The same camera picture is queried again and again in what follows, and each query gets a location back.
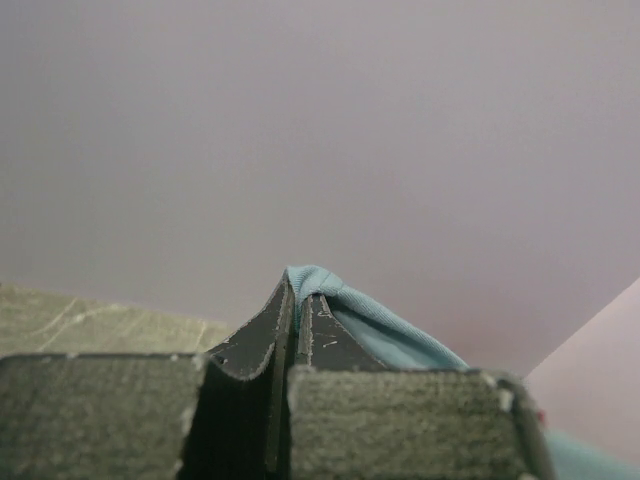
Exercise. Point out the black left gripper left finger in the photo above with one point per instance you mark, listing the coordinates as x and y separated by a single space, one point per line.
170 414

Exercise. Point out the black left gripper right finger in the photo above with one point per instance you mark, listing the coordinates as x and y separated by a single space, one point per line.
352 416

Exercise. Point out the grey-blue t shirt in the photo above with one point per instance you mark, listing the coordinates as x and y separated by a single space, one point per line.
398 343

